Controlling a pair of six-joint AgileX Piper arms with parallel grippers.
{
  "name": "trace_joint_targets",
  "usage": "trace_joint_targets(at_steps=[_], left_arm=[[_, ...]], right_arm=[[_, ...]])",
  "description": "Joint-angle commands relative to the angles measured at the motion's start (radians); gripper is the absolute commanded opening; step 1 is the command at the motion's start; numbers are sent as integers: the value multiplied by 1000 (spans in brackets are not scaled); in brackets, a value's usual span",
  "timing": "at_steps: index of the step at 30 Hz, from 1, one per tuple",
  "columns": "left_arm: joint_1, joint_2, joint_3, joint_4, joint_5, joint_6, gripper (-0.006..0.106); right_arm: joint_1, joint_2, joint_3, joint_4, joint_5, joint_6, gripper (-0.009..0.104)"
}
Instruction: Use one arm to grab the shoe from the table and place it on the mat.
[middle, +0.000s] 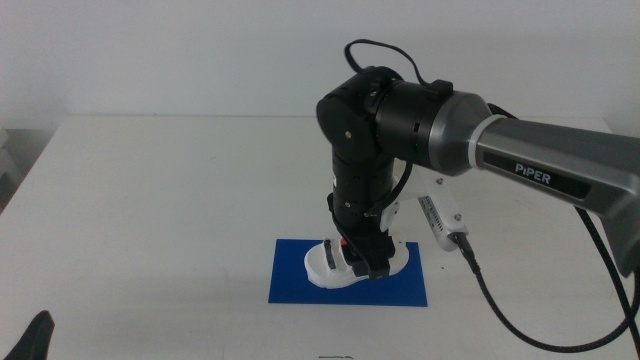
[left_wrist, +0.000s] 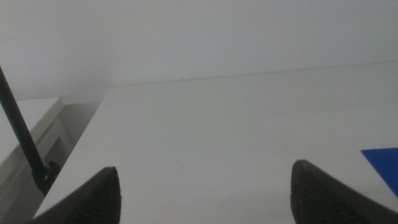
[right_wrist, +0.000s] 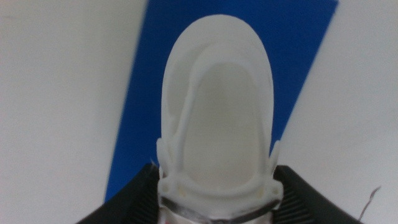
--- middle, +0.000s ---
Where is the blue rectangular mat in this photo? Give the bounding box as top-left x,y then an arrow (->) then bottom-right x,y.
268,238 -> 429,308

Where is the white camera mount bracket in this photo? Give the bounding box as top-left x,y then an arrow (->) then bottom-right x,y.
378,160 -> 464,234

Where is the black braided cable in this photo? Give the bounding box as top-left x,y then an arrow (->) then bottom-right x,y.
453,232 -> 640,354
573,205 -> 640,346

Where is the white shoe with stripes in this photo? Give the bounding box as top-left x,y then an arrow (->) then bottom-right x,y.
303,234 -> 411,290

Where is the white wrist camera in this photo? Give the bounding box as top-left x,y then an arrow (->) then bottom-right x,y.
417,193 -> 470,252

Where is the thin black looped cable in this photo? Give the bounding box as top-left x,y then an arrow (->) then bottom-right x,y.
343,38 -> 519,120

